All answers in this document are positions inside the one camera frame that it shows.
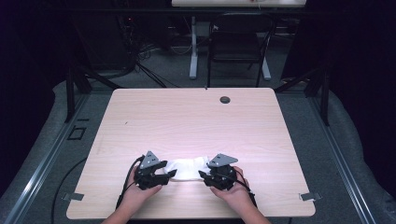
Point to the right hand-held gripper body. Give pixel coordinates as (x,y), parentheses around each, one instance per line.
(221,177)

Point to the white desk with legs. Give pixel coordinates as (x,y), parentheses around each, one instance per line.
(218,3)

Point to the aluminium floor rail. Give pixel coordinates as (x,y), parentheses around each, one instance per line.
(46,161)
(342,161)

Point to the person's left hand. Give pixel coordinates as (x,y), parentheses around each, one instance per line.
(140,196)

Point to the black metal frame post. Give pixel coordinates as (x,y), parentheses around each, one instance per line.
(70,96)
(325,99)

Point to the black folding chair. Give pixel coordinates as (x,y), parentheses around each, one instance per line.
(236,46)

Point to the person's right hand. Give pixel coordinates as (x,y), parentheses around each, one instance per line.
(230,196)

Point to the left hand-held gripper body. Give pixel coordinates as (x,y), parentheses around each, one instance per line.
(148,177)

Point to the grey metal table bracket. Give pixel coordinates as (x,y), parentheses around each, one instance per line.
(73,196)
(309,196)

